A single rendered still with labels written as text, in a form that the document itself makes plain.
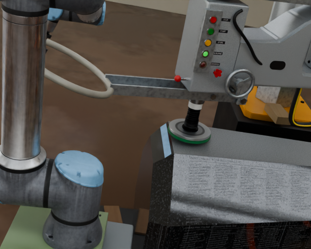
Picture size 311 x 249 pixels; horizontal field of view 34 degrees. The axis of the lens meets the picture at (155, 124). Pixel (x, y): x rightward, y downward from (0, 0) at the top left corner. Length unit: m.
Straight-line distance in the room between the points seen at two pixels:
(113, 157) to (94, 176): 2.43
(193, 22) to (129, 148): 1.96
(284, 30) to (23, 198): 1.48
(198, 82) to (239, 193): 0.57
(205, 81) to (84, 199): 1.00
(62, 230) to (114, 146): 2.52
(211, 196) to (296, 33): 0.85
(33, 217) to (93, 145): 2.34
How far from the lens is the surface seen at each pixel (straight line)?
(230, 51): 2.30
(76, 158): 1.55
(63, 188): 1.51
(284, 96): 3.36
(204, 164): 2.42
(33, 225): 1.71
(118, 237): 1.82
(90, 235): 1.62
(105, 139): 4.16
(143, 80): 2.39
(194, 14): 2.30
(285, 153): 2.67
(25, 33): 1.30
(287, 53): 2.46
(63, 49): 2.43
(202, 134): 2.50
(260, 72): 2.43
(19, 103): 1.39
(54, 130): 4.20
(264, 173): 2.52
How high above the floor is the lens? 2.00
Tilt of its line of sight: 26 degrees down
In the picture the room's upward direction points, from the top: 11 degrees clockwise
